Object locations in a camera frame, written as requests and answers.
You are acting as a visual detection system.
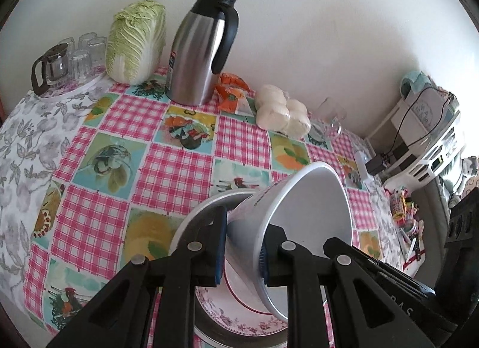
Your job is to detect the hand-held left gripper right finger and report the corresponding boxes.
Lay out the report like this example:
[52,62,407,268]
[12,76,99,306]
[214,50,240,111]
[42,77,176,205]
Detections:
[260,223,446,348]

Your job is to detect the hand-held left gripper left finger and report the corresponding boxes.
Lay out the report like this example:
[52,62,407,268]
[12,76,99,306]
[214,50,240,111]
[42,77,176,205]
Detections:
[47,206,230,348]

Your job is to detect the floral rimmed white plate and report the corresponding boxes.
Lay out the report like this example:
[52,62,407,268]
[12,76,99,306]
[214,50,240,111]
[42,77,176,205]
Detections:
[195,284,290,337]

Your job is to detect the stainless steel basin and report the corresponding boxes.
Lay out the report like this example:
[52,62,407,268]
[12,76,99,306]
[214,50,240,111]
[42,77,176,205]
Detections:
[194,318,287,348]

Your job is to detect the colourful candy packets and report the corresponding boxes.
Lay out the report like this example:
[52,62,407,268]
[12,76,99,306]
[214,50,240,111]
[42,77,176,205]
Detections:
[389,189,428,238]

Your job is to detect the white power strip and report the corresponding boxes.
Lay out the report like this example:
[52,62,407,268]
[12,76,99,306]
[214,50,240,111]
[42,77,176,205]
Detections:
[354,151,375,188]

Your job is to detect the black charger adapter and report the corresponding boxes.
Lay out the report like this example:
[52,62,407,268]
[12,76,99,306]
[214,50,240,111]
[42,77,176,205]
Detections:
[366,157,390,175]

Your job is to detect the pink checked tablecloth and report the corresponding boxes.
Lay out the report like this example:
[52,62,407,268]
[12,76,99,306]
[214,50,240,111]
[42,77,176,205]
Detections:
[22,67,408,348]

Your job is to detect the bag of steamed buns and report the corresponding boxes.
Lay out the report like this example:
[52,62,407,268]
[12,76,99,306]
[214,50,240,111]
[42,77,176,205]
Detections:
[255,85,311,135]

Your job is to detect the translucent plastic packet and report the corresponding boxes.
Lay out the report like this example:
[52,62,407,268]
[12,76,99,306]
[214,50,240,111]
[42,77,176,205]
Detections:
[234,93,256,116]

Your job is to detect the white plastic basket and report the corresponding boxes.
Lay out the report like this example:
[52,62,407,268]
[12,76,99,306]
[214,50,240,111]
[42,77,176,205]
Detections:
[389,71,466,186]

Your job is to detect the glass mug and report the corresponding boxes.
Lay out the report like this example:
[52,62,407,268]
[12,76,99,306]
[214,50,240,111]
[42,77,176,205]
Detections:
[316,98,347,138]

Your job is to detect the orange snack packet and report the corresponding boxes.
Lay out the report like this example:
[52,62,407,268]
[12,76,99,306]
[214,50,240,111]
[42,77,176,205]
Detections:
[215,73,252,111]

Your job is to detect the stainless steel thermos jug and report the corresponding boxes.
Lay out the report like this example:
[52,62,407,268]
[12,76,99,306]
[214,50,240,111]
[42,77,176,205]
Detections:
[165,0,240,106]

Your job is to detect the white round tray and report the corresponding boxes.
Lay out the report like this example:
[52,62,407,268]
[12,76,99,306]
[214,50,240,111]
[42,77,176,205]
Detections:
[35,70,110,103]

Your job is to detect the grey floral tablecloth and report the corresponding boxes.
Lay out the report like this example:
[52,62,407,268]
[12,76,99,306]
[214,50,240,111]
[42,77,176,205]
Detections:
[0,75,113,296]

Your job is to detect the napa cabbage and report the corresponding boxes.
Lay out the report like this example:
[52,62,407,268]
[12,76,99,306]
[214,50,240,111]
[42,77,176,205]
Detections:
[105,1,167,84]

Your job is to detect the clear drinking glass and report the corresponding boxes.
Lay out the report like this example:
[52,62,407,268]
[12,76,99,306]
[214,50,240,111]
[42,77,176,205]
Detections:
[69,49,91,80]
[78,32,98,49]
[58,37,78,54]
[88,37,108,69]

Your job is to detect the glass teapot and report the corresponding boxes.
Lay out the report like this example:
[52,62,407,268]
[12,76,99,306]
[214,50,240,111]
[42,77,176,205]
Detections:
[31,43,70,96]

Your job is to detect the black cable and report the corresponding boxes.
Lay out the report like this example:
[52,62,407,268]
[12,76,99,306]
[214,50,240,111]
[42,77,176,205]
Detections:
[382,88,460,161]

